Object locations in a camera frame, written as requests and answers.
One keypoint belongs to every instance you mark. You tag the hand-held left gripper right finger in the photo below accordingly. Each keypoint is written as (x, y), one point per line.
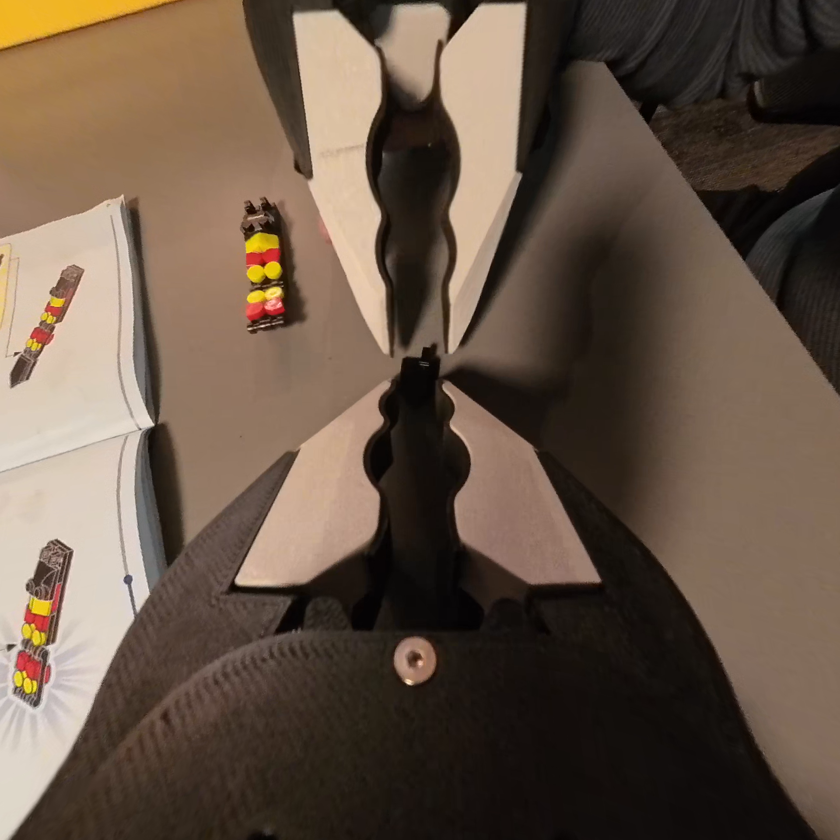
(525, 518)

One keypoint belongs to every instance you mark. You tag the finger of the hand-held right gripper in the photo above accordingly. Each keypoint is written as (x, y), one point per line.
(341, 131)
(492, 131)

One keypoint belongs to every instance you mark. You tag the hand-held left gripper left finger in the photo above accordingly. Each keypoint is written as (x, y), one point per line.
(315, 518)

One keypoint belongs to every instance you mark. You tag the long red yellow lego assembly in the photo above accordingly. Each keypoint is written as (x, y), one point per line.
(262, 262)

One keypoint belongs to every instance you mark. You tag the small black lego piece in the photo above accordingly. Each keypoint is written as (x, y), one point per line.
(418, 374)

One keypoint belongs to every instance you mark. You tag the yellow plastic tray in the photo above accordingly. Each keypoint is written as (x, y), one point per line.
(65, 16)

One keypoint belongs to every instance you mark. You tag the open lego instruction booklet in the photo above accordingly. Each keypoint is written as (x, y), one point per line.
(65, 394)

